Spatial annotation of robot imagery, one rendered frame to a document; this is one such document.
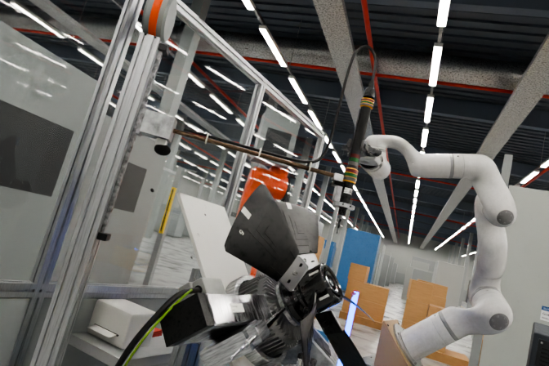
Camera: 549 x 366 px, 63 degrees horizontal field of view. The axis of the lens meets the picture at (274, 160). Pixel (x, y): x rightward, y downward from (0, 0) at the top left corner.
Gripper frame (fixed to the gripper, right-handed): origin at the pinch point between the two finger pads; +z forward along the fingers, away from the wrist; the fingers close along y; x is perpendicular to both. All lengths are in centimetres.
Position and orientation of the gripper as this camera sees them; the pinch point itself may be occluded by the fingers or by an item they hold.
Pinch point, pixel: (357, 145)
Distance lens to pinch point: 147.4
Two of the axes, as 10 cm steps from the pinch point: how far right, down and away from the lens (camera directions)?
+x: 2.5, -9.5, 1.7
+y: -8.6, -1.4, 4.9
